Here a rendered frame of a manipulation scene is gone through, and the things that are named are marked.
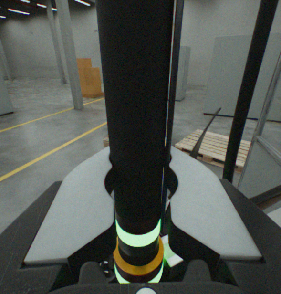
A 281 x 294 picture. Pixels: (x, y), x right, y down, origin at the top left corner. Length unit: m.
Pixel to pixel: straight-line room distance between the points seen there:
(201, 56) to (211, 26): 1.46
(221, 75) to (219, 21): 7.04
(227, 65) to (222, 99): 0.86
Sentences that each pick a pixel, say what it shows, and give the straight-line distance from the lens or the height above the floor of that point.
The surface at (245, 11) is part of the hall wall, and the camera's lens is 12.39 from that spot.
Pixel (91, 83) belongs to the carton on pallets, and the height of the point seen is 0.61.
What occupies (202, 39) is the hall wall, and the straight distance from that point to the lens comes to 12.31.
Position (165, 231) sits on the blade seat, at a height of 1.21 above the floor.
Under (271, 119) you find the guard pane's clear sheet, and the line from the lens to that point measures 1.48.
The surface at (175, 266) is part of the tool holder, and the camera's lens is 0.20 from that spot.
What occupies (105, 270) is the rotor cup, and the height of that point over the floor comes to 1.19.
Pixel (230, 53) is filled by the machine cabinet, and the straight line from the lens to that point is 5.54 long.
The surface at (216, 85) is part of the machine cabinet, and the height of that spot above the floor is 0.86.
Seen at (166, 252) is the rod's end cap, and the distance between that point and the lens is 0.20.
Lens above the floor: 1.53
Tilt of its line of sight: 27 degrees down
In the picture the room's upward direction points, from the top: straight up
